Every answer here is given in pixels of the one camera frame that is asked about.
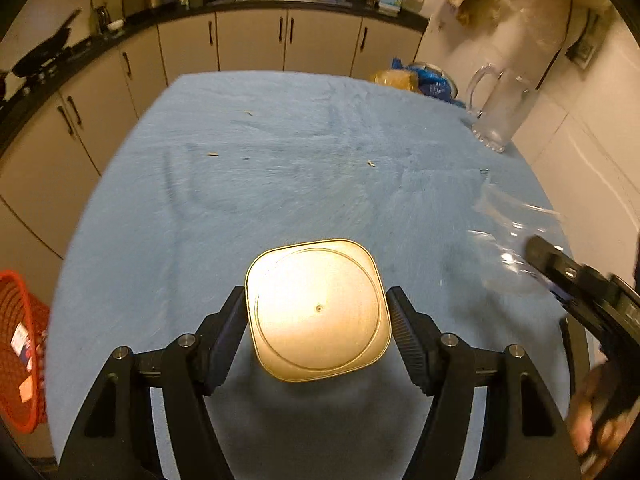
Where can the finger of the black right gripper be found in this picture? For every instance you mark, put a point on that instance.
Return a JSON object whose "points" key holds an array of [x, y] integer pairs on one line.
{"points": [[555, 269]]}

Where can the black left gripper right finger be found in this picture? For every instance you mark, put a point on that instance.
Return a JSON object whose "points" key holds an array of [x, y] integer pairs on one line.
{"points": [[523, 433]]}

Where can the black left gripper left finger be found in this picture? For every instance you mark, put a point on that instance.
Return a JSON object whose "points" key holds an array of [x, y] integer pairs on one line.
{"points": [[113, 436]]}

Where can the clear plastic cup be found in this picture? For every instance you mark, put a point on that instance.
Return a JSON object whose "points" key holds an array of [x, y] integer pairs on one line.
{"points": [[500, 249]]}

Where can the cream square plastic container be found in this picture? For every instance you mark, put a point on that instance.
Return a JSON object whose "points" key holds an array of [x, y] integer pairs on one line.
{"points": [[316, 310]]}

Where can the white kitchen cabinets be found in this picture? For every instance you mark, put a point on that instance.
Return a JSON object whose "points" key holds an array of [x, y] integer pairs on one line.
{"points": [[51, 168]]}

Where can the black kitchen countertop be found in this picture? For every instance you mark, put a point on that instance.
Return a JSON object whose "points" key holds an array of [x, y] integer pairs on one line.
{"points": [[18, 110]]}

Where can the person's right hand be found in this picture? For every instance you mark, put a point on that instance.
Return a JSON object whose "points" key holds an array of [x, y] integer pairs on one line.
{"points": [[594, 435]]}

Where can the red plastic mesh basket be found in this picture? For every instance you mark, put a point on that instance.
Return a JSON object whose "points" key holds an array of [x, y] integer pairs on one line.
{"points": [[24, 324]]}

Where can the clear glass pitcher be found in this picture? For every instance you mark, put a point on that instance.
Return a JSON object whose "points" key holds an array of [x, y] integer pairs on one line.
{"points": [[509, 103]]}

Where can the blue plastic bag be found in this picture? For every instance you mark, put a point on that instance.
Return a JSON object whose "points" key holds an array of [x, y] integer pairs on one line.
{"points": [[432, 81]]}

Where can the yellow bread bag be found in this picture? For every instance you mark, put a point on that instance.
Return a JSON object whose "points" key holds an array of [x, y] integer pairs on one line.
{"points": [[406, 80]]}

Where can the black frying pan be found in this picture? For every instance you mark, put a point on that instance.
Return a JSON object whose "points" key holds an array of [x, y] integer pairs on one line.
{"points": [[32, 62]]}

